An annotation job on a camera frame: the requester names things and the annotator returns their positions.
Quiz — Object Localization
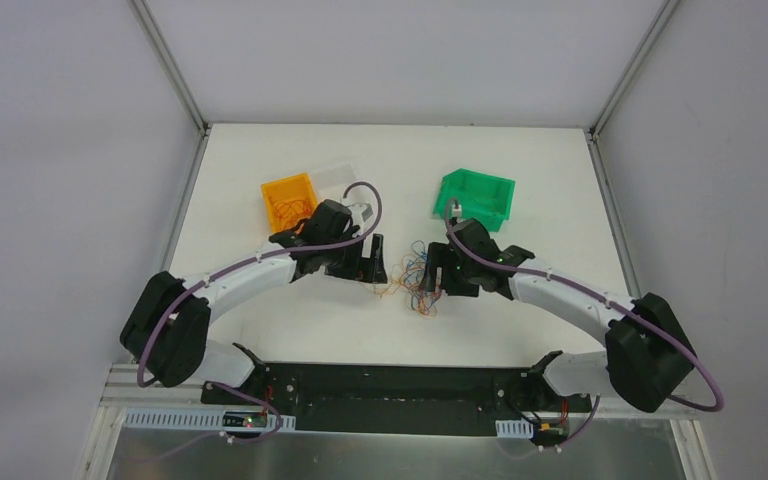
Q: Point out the red-orange single wire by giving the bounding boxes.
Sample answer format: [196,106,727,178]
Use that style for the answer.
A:
[272,196,314,223]

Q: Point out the orange and blue wires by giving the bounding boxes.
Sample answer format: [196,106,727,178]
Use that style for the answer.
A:
[373,239,448,318]

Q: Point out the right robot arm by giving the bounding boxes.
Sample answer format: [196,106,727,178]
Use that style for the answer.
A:
[420,219,694,413]

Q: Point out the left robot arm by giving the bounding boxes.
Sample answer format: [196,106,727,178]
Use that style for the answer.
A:
[119,199,386,405]

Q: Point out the white plastic bin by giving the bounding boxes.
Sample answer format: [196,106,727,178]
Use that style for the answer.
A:
[308,160,359,201]

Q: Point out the orange plastic bin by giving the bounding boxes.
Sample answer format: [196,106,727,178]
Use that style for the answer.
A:
[261,173,318,233]

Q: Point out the green plastic bin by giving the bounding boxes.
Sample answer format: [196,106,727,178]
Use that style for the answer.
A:
[432,168,516,232]

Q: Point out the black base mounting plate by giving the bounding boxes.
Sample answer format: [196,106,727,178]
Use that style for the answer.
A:
[199,362,594,439]

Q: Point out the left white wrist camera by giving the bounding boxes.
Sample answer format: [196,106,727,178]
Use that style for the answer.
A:
[345,202,375,232]

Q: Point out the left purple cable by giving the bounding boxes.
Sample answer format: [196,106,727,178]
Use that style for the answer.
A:
[125,181,384,458]

